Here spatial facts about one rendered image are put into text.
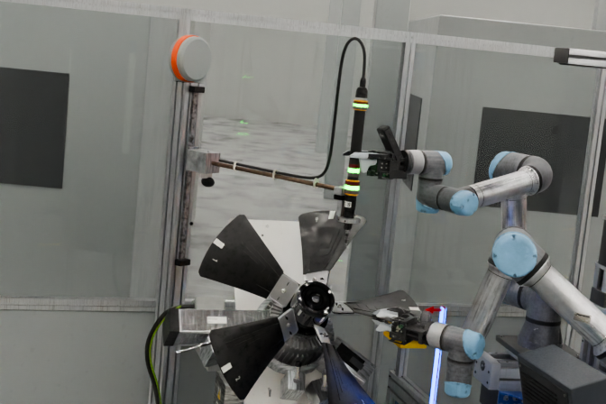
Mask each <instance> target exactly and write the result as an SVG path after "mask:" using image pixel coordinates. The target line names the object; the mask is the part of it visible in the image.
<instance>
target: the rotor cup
mask: <svg viewBox="0 0 606 404"><path fill-rule="evenodd" d="M314 296H318V297H319V301H318V302H314V301H313V297H314ZM290 307H292V309H293V311H294V314H295V318H296V321H297V325H298V332H297V333H296V334H295V335H297V336H300V337H305V338H309V337H314V336H316V335H317V334H316V332H315V330H314V328H313V326H312V325H317V326H322V327H323V328H325V327H326V325H327V322H328V316H329V315H330V314H331V312H332V311H333V309H334V307H335V296H334V294H333V292H332V290H331V289H330V288H328V287H327V285H326V284H324V283H322V282H319V281H315V280H312V281H308V282H306V283H304V284H302V285H301V286H300V287H299V289H298V291H297V292H296V294H294V295H293V297H292V298H291V300H290V302H289V304H288V305H287V306H286V307H285V308H284V307H282V310H281V314H282V313H283V312H285V311H286V310H287V309H289V308H290ZM300 310H301V311H302V312H301V313H300V315H298V312H299V311H300ZM323 317H324V319H323V321H322V322H320V321H321V319H322V318H323Z"/></svg>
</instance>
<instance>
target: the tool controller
mask: <svg viewBox="0 0 606 404"><path fill-rule="evenodd" d="M518 361H519V376H520V383H521V390H522V399H523V404H606V375H605V374H603V373H601V372H599V371H597V370H596V369H594V368H592V366H590V365H588V364H587V363H584V362H583V361H581V360H579V359H577V358H576V357H574V356H572V355H571V354H569V353H568V352H566V351H564V350H563V349H561V348H559V347H558V346H556V345H554V344H551V345H549V346H545V347H541V348H538V349H535V350H532V351H528V352H525V353H519V354H518Z"/></svg>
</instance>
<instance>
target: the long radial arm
mask: <svg viewBox="0 0 606 404"><path fill-rule="evenodd" d="M270 315H271V311H270V310H228V309H179V334H178V337H177V339H176V341H175V343H174V346H196V345H199V344H200V343H204V342H205V341H206V339H207V338H208V337H209V333H210V331H211V330H212V329H217V328H222V327H227V326H235V325H240V324H244V323H249V322H252V321H257V320H262V319H265V318H270Z"/></svg>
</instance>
